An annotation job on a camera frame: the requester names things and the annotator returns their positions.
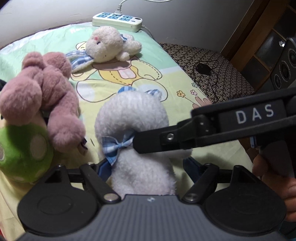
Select white bunny plush blue bow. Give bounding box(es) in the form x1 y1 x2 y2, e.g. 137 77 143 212
94 86 192 198

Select mauve pink bear plush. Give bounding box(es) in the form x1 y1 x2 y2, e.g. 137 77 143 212
1 52 86 153

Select small white lamb plush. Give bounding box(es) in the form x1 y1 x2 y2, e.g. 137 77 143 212
66 26 142 73

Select person's right hand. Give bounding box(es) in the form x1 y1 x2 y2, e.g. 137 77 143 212
252 154 296 222

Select grey speaker box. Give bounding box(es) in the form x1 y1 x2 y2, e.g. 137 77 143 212
270 37 296 90

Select dark patterned mattress cover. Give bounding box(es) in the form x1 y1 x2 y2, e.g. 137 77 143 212
160 43 255 103

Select wooden shelf cabinet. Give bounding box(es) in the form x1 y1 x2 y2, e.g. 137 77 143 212
221 1 295 90

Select green hooded doll plush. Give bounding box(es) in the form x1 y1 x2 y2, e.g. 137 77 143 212
1 113 54 183

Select white power strip blue sockets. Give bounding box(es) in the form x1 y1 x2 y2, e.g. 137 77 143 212
92 12 142 33

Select black cable with adapter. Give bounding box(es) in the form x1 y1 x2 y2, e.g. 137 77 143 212
191 59 220 100

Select white power strip cable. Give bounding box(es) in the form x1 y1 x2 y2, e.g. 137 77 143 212
115 0 173 15

